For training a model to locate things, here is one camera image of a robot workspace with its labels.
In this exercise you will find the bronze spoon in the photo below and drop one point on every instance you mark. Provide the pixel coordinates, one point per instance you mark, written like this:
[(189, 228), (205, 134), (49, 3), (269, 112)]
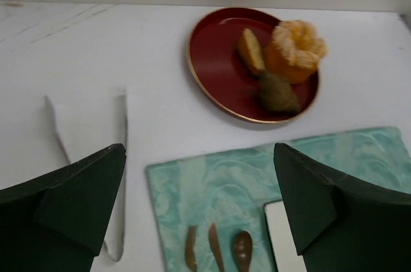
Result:
[(242, 250)]

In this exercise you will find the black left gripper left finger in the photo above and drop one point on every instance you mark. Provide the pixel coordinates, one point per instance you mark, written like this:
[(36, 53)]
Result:
[(58, 221)]

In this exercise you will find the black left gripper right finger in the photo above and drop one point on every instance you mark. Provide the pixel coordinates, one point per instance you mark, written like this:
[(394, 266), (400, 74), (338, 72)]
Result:
[(339, 222)]

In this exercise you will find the teal patterned placemat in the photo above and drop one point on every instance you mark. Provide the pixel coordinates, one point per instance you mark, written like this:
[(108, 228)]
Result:
[(229, 190)]

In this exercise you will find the orange chiffon cake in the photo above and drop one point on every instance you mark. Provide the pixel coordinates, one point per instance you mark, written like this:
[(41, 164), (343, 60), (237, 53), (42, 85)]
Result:
[(294, 51)]

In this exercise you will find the sliced baguette bread piece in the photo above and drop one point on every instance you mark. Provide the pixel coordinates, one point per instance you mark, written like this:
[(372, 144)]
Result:
[(250, 52)]

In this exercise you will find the round red lacquer plate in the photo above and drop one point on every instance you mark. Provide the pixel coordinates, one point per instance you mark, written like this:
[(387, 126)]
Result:
[(217, 68)]

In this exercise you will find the white square plate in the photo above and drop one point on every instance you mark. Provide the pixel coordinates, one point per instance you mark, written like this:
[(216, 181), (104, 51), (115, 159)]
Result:
[(284, 250)]

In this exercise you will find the brown leaf-shaped bread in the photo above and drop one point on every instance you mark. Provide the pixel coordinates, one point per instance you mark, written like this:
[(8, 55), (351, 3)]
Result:
[(274, 94)]

